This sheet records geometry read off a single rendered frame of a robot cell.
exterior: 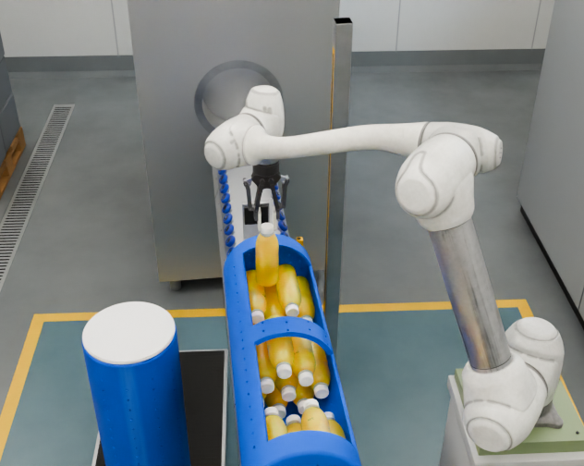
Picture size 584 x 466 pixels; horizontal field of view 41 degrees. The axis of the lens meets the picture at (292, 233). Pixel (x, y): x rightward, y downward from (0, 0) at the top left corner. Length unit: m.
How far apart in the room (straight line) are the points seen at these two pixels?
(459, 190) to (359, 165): 3.66
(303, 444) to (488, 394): 0.44
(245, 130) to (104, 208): 3.08
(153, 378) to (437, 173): 1.15
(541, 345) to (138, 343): 1.15
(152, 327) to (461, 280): 1.04
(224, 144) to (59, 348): 2.26
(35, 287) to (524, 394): 3.06
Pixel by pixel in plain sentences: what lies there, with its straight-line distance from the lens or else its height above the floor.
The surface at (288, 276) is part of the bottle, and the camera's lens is 2.44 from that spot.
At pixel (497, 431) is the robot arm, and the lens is 1.93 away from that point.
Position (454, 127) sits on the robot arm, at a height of 1.81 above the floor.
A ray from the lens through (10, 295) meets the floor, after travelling 4.44.
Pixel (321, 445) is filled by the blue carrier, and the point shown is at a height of 1.23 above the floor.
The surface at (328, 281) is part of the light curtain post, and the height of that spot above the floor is 0.59.
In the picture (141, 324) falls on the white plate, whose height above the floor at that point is 1.04.
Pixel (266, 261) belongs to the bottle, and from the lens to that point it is 2.36.
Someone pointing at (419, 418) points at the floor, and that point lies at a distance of 3.61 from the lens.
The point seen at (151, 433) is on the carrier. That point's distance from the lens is 2.58.
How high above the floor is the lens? 2.64
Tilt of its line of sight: 35 degrees down
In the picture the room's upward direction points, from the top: straight up
